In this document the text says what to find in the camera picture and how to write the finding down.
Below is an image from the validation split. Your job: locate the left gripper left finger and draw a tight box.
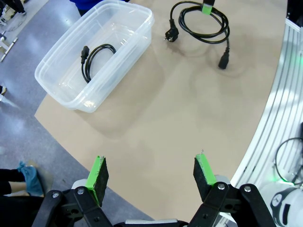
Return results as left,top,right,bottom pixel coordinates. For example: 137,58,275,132
32,155,114,227

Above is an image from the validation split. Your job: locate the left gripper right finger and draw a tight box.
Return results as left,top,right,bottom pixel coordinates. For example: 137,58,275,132
188,153,279,227

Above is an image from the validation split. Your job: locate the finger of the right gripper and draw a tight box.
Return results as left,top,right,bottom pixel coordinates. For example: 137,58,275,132
202,0,216,15

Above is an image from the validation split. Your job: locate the black power cable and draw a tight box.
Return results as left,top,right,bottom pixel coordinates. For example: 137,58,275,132
81,44,117,84
164,1,231,70

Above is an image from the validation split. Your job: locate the aluminium rail robot base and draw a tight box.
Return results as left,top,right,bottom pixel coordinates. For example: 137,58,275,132
231,18,303,190

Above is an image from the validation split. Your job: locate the teal blue shoe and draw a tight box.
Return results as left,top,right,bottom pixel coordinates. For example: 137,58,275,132
16,160,45,197

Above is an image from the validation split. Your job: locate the bystander in black trousers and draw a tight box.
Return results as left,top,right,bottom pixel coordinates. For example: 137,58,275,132
0,168,45,227

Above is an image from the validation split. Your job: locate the black control box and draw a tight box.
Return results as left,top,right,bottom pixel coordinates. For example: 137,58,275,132
285,0,303,23

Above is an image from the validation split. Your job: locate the clear plastic storage box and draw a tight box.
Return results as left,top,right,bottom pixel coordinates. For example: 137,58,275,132
35,0,155,114

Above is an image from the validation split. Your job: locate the person in blue hoodie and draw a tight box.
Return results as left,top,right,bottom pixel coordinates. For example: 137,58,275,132
75,0,131,10

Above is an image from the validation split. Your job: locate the black looped cable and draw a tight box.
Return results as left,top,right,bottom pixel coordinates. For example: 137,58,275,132
275,137,303,186

